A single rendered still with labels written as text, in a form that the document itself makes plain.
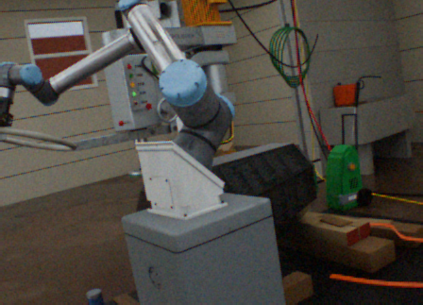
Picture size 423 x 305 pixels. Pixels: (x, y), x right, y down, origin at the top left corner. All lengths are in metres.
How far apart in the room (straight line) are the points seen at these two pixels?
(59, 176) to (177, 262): 7.37
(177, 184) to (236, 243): 0.27
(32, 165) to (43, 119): 0.90
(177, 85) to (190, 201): 0.37
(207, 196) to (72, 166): 7.30
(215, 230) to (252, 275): 0.23
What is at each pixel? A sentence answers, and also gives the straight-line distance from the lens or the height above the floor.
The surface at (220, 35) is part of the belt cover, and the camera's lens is 2.90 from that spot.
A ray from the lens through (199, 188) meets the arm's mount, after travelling 1.41.
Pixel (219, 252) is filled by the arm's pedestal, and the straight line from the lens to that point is 1.37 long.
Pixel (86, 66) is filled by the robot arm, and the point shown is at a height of 1.46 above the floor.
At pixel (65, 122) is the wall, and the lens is 8.62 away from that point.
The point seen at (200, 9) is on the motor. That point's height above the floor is 1.81.
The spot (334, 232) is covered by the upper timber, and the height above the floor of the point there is 0.23.
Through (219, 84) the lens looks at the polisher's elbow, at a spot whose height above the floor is 1.31.
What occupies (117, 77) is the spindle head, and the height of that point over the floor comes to 1.43.
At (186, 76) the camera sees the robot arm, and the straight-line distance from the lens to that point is 1.36.
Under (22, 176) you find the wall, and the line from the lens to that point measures 8.43.
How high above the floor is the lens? 1.21
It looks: 6 degrees down
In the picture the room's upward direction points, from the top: 10 degrees counter-clockwise
